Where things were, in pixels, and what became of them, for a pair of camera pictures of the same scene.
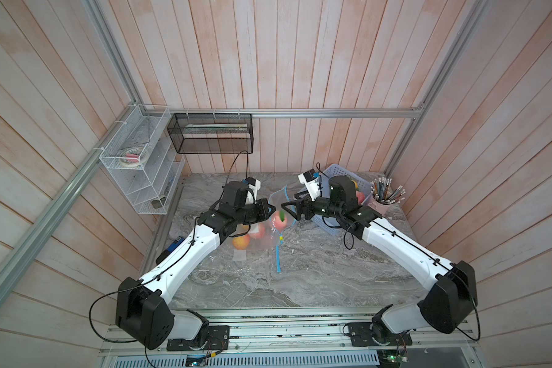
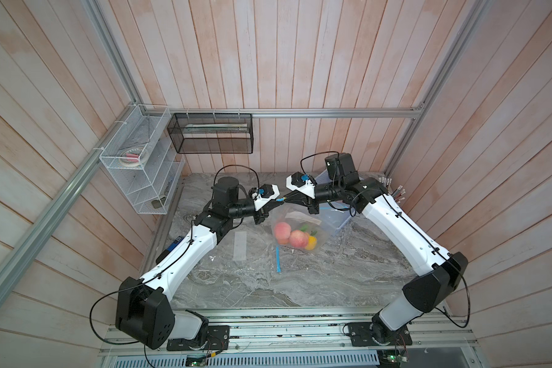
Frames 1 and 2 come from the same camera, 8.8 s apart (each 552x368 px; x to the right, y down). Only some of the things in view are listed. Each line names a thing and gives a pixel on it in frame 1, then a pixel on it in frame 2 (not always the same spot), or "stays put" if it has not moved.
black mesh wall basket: x=212 y=133 stays put
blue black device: x=176 y=241 stays put
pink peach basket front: x=280 y=219 → x=282 y=232
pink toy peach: x=261 y=232 → x=298 y=238
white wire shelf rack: x=145 y=159 stays put
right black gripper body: x=325 y=208 → x=330 y=193
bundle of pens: x=379 y=188 stays put
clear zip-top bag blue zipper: x=268 y=234 → x=293 y=225
